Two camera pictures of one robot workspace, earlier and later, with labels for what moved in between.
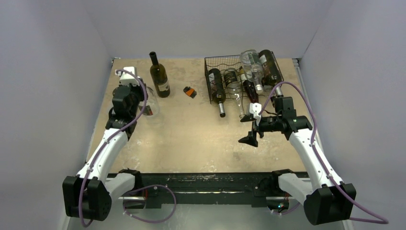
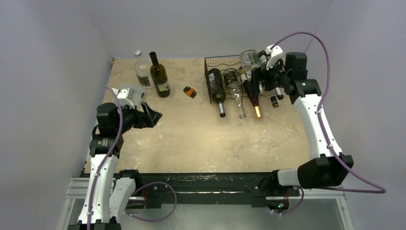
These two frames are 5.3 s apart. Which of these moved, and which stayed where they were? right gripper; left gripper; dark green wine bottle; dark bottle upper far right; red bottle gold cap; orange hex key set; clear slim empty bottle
Moved: left gripper; right gripper
Stayed: dark bottle upper far right; orange hex key set; clear slim empty bottle; red bottle gold cap; dark green wine bottle
